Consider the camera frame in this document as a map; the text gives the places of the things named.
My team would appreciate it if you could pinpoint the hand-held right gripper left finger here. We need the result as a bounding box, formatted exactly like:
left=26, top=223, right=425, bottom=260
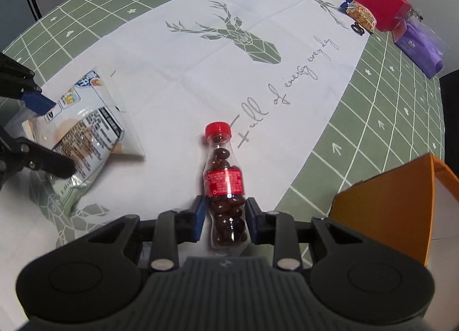
left=88, top=195, right=206, bottom=272

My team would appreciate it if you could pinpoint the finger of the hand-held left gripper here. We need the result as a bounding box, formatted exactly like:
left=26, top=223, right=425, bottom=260
left=0, top=125, right=77, bottom=192
left=0, top=52, right=57, bottom=117

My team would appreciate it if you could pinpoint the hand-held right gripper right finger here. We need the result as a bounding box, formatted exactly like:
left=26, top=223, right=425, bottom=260
left=244, top=197, right=359, bottom=272

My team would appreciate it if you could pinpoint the small bottle of chocolate beans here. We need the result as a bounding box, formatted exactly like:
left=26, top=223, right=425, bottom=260
left=203, top=121, right=250, bottom=248

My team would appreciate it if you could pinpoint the white cookie packet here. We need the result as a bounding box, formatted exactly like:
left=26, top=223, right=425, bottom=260
left=22, top=70, right=146, bottom=188

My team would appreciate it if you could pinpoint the orange cardboard box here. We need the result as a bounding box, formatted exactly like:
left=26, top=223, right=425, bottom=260
left=329, top=154, right=459, bottom=267

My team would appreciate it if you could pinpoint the green and white snack packet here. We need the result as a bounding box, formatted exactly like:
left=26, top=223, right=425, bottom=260
left=30, top=170, right=94, bottom=215

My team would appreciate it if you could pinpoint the white printed table runner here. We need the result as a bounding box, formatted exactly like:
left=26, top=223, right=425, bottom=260
left=0, top=0, right=370, bottom=274

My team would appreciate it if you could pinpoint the green checked tablecloth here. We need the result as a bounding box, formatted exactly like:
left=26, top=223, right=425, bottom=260
left=0, top=0, right=445, bottom=267

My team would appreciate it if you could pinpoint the yellow patterned snack bag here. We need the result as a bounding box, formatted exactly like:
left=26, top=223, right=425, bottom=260
left=346, top=1, right=378, bottom=34

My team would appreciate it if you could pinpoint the purple packet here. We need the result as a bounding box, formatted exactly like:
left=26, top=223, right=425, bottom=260
left=392, top=17, right=445, bottom=79

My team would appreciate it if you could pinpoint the pink box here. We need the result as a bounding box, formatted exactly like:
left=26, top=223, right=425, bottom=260
left=354, top=0, right=412, bottom=32

